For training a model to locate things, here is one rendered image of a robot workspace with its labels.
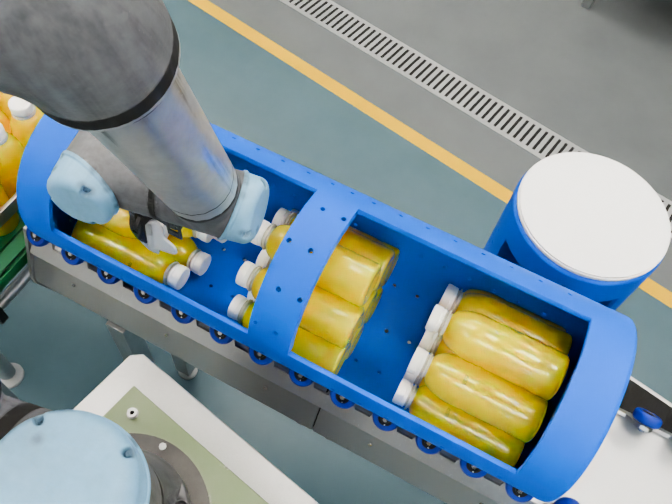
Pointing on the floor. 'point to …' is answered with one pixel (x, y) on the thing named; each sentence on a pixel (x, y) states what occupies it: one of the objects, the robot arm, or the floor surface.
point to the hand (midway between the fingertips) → (162, 233)
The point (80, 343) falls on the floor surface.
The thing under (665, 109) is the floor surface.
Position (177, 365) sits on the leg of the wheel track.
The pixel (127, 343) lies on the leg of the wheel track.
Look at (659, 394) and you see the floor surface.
